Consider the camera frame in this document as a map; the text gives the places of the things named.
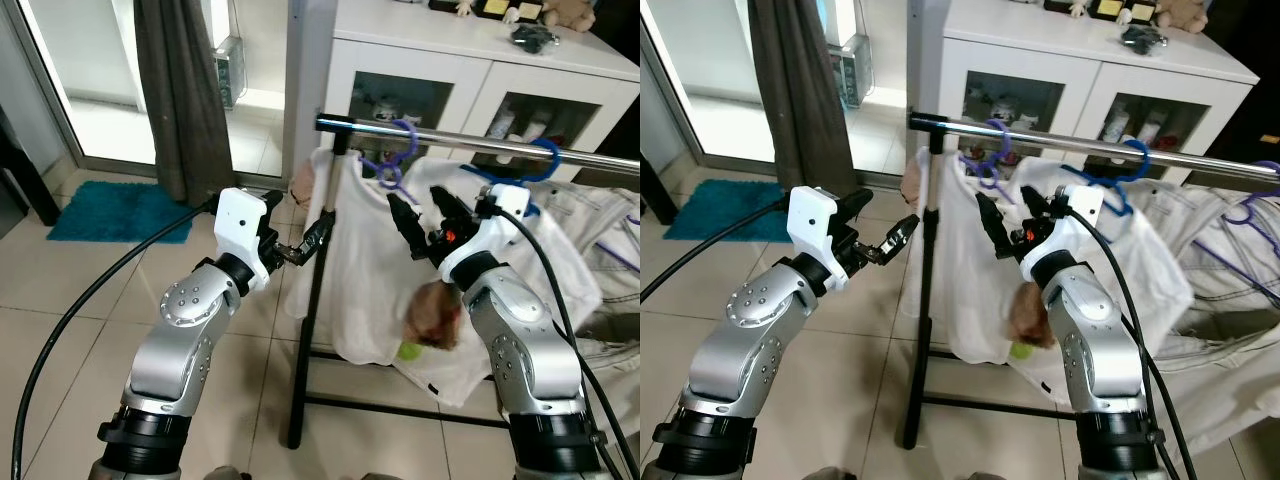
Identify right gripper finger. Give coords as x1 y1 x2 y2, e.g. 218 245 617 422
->
975 193 1013 263
430 186 466 233
1020 186 1053 233
388 193 429 263

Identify purple plastic hanger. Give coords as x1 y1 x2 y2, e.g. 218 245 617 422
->
1190 188 1280 301
358 118 421 193
960 118 1013 191
598 210 641 273

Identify blue plastic hanger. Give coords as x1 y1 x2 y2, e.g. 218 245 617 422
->
460 138 563 216
1060 138 1151 216

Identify white t-shirt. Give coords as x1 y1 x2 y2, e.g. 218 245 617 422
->
918 150 1196 366
290 150 601 409

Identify metal clothes rack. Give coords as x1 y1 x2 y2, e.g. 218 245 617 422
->
286 112 641 451
900 110 1280 451

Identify brown plush toy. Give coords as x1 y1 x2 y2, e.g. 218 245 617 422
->
1008 283 1061 351

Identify dark grey curtain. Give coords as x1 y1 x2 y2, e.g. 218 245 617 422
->
133 0 237 206
748 0 851 196

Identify grey box device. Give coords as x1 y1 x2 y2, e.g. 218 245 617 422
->
213 37 247 109
838 35 871 109

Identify teal floor mat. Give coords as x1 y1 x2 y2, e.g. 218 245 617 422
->
46 180 197 244
663 179 791 242

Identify cream denim jacket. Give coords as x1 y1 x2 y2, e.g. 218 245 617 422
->
535 183 641 441
1130 165 1280 456

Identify white glass door cabinet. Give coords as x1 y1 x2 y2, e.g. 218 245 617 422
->
285 0 641 186
905 0 1261 186

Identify black tangled object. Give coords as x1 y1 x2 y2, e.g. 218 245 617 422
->
510 24 561 56
1120 24 1169 56

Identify glass sliding door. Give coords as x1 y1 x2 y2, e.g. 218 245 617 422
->
640 0 916 161
20 0 291 166

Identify brown teddy bear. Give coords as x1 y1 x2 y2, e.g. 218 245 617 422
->
1155 0 1211 33
545 0 598 33

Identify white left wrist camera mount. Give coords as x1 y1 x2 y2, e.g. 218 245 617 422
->
213 186 285 293
788 185 853 293

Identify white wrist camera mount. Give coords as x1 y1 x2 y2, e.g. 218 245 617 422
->
788 185 853 293
213 186 285 293
1020 183 1106 286
440 185 533 284

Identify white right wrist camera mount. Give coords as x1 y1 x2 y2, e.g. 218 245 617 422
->
1020 183 1106 286
440 185 533 284

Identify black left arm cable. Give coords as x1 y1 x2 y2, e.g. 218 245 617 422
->
10 198 223 480
640 196 793 304

